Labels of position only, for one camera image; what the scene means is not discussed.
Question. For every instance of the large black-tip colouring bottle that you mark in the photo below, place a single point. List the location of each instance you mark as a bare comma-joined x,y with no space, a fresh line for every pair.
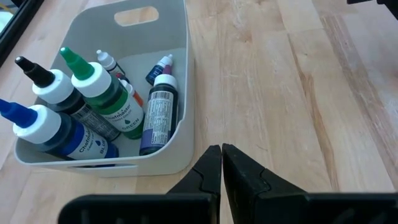
53,87

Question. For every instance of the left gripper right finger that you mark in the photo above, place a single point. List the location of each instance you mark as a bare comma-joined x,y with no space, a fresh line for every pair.
264,208

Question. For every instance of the large green-tip colouring bottle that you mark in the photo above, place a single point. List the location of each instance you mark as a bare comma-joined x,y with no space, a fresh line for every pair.
118,105

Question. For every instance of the black aluminium frame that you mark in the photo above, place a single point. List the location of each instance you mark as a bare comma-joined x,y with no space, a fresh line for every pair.
21,21

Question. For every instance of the small orange white-label dropper bottle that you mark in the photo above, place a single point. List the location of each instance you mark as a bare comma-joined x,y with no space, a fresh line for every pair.
129,87

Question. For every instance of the small dark dropper bottle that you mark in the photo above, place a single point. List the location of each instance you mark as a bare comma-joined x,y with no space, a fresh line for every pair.
107,62

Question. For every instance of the grey plastic bin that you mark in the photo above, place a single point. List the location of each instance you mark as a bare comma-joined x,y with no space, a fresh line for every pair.
155,37

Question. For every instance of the large purple-tip colouring bottle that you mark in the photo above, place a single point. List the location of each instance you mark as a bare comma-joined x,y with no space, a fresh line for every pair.
160,118

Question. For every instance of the large blue-tip colouring bottle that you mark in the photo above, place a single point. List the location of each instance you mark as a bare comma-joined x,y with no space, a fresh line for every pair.
77,140

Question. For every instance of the small blue dropper bottle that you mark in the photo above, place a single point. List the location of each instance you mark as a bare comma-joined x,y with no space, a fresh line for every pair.
155,73

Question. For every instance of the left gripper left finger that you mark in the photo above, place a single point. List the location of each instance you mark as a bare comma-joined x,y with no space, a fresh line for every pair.
186,208

